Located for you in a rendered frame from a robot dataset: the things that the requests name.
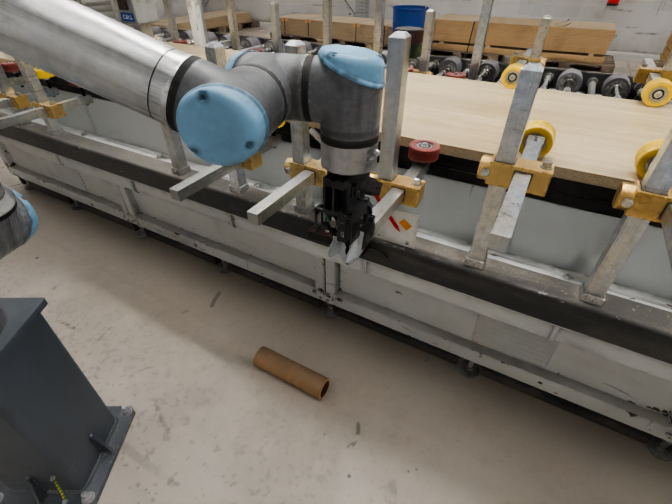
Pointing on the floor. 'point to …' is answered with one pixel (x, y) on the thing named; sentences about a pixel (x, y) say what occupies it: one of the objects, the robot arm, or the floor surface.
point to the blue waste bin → (409, 16)
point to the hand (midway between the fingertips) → (350, 256)
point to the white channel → (196, 22)
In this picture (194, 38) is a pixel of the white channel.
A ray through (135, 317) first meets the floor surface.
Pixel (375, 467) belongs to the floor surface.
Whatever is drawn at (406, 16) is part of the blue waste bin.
